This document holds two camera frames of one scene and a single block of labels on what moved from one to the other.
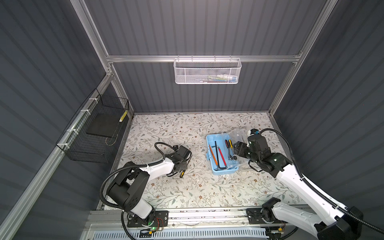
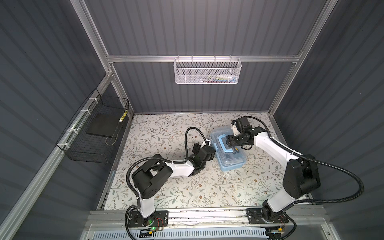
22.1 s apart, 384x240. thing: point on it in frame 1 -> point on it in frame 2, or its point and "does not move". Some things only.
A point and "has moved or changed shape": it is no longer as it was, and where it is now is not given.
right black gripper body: (243, 150) -> (235, 140)
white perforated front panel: (182, 233) does not move
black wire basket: (91, 133) does not move
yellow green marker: (123, 116) does not move
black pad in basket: (104, 124) does not move
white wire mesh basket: (207, 70) does not move
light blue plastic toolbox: (221, 153) has moved or changed shape
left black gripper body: (184, 166) -> (196, 149)
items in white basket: (219, 78) does not move
